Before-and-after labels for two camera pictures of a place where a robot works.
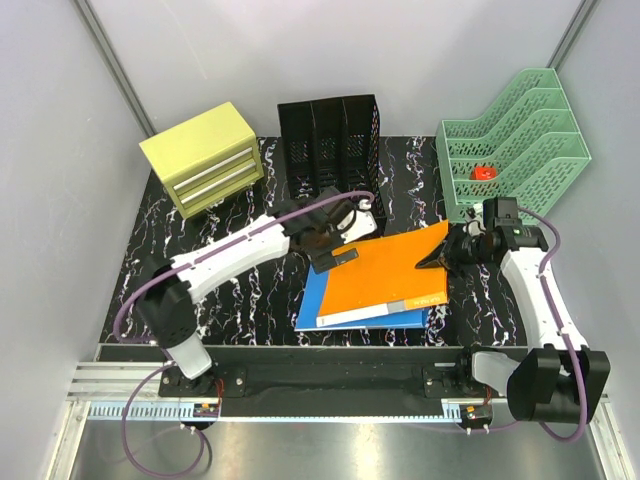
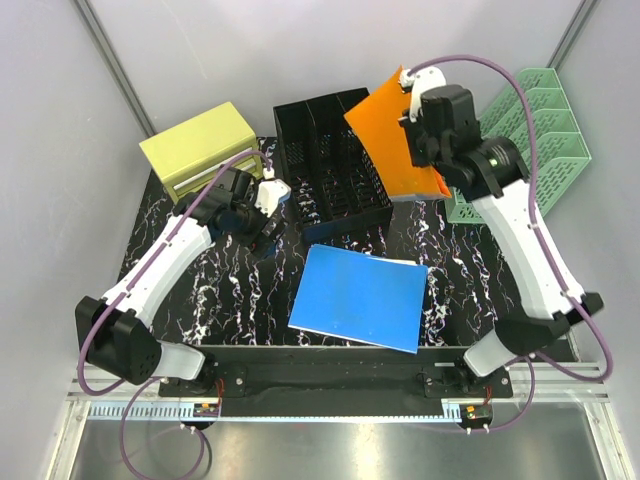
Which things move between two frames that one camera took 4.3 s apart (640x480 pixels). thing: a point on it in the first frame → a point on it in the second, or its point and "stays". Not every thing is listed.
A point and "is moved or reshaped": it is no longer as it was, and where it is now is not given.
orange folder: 386,277 → 379,119
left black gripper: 326,261 → 258,241
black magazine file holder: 333,143 stays
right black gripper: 438,258 → 411,128
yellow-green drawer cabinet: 206,158 stays
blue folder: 311,305 is moved or reshaped
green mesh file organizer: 528,147 stays
